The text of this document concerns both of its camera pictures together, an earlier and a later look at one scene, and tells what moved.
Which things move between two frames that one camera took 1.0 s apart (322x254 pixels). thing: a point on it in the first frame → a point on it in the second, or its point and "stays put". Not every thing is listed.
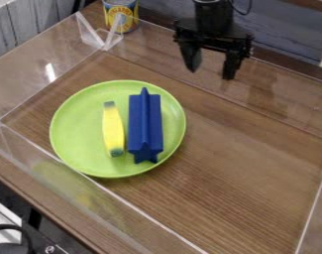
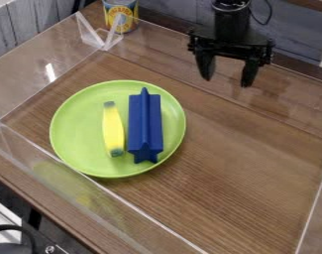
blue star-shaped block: x=144 y=127 stays put
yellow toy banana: x=112 y=129 stays put
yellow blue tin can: x=122 y=15 stays put
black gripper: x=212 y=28 → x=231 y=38
